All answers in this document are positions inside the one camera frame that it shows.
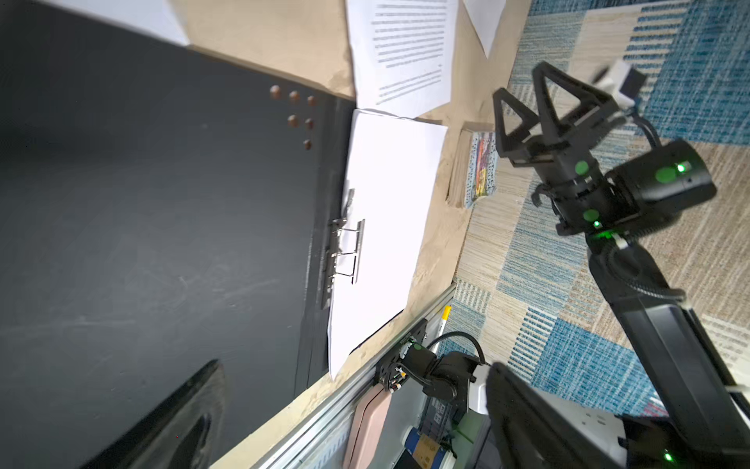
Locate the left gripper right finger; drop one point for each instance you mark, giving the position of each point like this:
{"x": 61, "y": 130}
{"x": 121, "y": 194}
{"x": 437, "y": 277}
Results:
{"x": 535, "y": 429}

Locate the white yellow marker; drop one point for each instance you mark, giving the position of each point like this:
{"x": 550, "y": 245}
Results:
{"x": 442, "y": 324}

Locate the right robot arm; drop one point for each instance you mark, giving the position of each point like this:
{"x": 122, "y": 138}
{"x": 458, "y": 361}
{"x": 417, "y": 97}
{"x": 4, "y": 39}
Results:
{"x": 706, "y": 422}

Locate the red folder black inside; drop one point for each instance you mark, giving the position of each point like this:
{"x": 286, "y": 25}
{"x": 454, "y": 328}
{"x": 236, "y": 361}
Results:
{"x": 160, "y": 209}

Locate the text sheet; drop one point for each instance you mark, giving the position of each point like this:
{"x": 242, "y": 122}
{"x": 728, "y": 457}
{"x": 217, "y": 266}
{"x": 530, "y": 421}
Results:
{"x": 402, "y": 54}
{"x": 392, "y": 168}

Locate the colourful comic book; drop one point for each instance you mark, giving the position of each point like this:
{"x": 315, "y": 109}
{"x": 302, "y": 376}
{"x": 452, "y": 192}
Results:
{"x": 473, "y": 173}

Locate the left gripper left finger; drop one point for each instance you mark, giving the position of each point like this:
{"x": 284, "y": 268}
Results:
{"x": 181, "y": 432}

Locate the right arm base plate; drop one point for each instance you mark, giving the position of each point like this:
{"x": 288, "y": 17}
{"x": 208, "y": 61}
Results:
{"x": 390, "y": 371}

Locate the blank white sheet left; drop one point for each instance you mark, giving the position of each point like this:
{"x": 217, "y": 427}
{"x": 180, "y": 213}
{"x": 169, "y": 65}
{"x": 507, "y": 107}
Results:
{"x": 155, "y": 18}

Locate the pink phone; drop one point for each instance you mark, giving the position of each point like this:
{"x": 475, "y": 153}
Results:
{"x": 368, "y": 425}

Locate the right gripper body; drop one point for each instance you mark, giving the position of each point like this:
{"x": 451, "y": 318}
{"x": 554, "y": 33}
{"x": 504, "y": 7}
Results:
{"x": 643, "y": 195}

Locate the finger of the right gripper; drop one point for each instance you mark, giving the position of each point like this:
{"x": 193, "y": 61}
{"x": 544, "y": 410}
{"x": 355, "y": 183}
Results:
{"x": 568, "y": 107}
{"x": 511, "y": 146}

